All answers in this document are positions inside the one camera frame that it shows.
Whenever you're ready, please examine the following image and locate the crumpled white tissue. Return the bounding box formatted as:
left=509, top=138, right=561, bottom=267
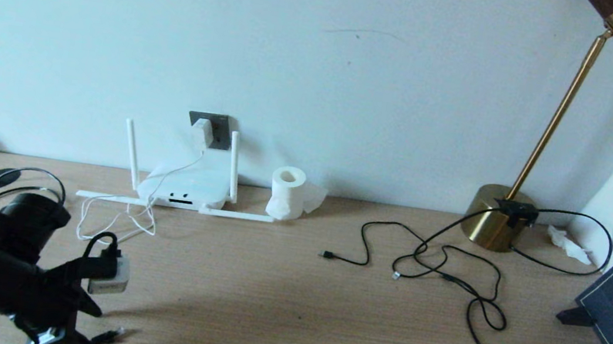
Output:
left=545, top=226, right=596, bottom=267

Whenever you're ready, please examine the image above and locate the grey wall socket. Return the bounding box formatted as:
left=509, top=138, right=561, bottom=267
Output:
left=185, top=110, right=235, bottom=153

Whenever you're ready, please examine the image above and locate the black clip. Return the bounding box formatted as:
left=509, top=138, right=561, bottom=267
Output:
left=555, top=304, right=597, bottom=329

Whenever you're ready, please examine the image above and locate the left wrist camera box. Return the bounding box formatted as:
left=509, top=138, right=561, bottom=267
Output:
left=85, top=247, right=134, bottom=299

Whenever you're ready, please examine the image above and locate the white toilet paper roll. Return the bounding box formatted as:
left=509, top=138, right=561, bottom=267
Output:
left=264, top=164, right=331, bottom=227

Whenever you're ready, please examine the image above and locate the white router with antennas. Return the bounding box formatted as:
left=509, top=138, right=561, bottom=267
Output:
left=75, top=112, right=287, bottom=225

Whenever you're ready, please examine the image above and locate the black left wrist camera cable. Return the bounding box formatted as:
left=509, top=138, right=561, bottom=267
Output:
left=0, top=218, right=124, bottom=344

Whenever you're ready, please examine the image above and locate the thin black USB cable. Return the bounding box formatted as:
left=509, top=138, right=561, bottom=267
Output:
left=316, top=213, right=453, bottom=287

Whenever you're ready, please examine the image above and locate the white power adapter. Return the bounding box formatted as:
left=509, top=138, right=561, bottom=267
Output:
left=190, top=117, right=217, bottom=152

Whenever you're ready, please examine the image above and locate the brass desk lamp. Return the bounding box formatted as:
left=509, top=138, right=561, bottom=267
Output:
left=458, top=0, right=613, bottom=268

